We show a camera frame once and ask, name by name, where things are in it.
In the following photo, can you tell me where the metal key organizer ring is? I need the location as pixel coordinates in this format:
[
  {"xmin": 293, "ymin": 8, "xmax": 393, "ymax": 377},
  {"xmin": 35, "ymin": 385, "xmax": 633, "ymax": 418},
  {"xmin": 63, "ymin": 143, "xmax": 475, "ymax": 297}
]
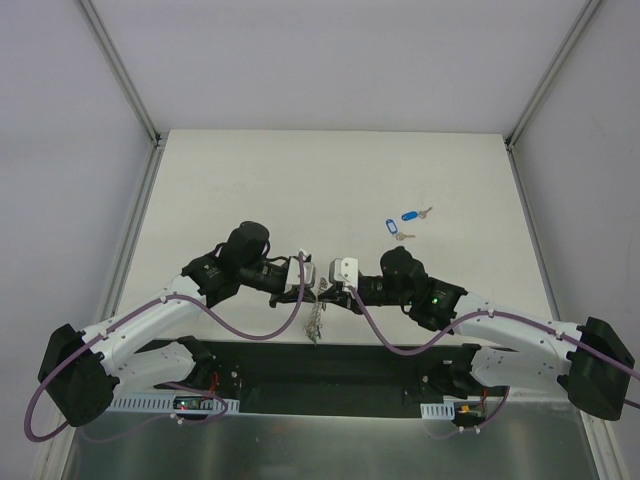
[{"xmin": 301, "ymin": 277, "xmax": 336, "ymax": 347}]

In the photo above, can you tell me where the blue windowed tag key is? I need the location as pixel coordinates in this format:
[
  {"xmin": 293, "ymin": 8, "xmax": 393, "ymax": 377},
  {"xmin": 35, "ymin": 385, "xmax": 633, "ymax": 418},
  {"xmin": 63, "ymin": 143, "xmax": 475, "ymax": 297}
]
[{"xmin": 385, "ymin": 218, "xmax": 414, "ymax": 241}]

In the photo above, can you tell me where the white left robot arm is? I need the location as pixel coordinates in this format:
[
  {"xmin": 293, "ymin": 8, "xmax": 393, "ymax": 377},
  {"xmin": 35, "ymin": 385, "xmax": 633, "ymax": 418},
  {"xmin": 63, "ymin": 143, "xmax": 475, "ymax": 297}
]
[{"xmin": 37, "ymin": 221, "xmax": 315, "ymax": 427}]

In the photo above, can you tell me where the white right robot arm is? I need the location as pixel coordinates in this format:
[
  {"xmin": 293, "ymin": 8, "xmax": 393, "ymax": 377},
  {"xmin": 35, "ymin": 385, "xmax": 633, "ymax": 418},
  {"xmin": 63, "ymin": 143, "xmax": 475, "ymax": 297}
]
[{"xmin": 320, "ymin": 246, "xmax": 639, "ymax": 421}]

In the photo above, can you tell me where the solid blue tag key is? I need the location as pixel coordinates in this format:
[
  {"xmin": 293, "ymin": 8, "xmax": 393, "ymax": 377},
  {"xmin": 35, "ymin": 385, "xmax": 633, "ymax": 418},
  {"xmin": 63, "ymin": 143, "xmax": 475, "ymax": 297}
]
[{"xmin": 401, "ymin": 207, "xmax": 433, "ymax": 222}]

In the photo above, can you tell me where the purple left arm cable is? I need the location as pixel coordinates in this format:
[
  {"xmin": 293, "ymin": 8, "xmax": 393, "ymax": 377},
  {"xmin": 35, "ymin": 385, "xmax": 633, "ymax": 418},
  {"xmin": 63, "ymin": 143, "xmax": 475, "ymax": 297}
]
[{"xmin": 24, "ymin": 252, "xmax": 309, "ymax": 444}]

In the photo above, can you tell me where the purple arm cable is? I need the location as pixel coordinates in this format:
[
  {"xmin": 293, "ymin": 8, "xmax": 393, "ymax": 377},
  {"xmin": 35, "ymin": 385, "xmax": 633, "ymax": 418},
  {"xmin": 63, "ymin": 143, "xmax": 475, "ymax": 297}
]
[
  {"xmin": 349, "ymin": 284, "xmax": 640, "ymax": 440},
  {"xmin": 24, "ymin": 252, "xmax": 309, "ymax": 444}
]

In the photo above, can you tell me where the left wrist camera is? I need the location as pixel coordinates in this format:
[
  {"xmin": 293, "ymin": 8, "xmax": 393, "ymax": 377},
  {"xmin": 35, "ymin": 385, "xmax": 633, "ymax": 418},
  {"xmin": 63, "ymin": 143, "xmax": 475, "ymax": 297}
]
[{"xmin": 284, "ymin": 249, "xmax": 316, "ymax": 293}]

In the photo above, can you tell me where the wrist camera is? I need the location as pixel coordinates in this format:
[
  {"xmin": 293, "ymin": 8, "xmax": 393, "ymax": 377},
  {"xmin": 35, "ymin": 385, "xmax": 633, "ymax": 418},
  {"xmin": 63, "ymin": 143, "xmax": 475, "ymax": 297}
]
[
  {"xmin": 329, "ymin": 257, "xmax": 359, "ymax": 293},
  {"xmin": 284, "ymin": 249, "xmax": 316, "ymax": 293}
]

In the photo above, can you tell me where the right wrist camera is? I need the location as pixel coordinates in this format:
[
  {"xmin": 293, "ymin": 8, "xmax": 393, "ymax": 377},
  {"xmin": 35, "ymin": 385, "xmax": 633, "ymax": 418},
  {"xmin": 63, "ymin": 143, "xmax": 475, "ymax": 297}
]
[{"xmin": 329, "ymin": 257, "xmax": 359, "ymax": 293}]

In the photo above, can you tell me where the left aluminium table rail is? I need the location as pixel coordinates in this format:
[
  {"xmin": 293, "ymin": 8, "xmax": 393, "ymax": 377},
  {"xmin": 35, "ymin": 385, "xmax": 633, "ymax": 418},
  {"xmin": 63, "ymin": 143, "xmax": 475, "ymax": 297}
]
[{"xmin": 31, "ymin": 135, "xmax": 167, "ymax": 479}]

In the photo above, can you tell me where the right white cable duct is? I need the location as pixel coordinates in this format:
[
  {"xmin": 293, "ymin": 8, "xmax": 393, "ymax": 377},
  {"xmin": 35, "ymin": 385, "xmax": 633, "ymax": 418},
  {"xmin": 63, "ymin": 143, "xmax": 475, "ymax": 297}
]
[{"xmin": 420, "ymin": 401, "xmax": 456, "ymax": 421}]

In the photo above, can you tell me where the white cable duct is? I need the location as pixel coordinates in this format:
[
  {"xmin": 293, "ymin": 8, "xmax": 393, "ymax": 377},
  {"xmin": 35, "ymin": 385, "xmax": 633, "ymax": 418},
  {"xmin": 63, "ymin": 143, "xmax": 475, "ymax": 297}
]
[
  {"xmin": 420, "ymin": 401, "xmax": 456, "ymax": 421},
  {"xmin": 107, "ymin": 393, "xmax": 240, "ymax": 415}
]

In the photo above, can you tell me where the left white cable duct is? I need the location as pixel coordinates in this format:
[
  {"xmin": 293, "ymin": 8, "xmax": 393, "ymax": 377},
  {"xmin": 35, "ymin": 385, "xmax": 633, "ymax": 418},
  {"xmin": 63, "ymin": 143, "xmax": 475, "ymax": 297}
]
[{"xmin": 107, "ymin": 393, "xmax": 240, "ymax": 415}]

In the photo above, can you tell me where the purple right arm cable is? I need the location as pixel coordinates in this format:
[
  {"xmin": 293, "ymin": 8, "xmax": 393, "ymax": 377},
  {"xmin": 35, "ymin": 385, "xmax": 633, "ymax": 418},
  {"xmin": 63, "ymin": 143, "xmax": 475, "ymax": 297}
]
[{"xmin": 349, "ymin": 284, "xmax": 640, "ymax": 440}]

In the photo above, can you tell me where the right aluminium frame post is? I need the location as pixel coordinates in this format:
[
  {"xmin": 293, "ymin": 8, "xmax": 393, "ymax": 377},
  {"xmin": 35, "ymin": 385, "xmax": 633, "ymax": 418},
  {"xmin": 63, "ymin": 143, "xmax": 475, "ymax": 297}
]
[{"xmin": 505, "ymin": 0, "xmax": 605, "ymax": 151}]

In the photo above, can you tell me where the aluminium frame post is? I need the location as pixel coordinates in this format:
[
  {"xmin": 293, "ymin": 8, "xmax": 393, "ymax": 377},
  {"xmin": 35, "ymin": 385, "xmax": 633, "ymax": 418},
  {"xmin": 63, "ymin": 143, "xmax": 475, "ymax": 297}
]
[
  {"xmin": 505, "ymin": 0, "xmax": 605, "ymax": 151},
  {"xmin": 74, "ymin": 0, "xmax": 162, "ymax": 146}
]

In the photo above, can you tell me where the left aluminium frame post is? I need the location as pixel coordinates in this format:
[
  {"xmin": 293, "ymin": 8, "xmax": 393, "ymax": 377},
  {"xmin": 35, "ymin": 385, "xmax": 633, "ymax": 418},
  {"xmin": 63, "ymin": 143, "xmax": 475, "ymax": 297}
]
[{"xmin": 74, "ymin": 0, "xmax": 162, "ymax": 146}]

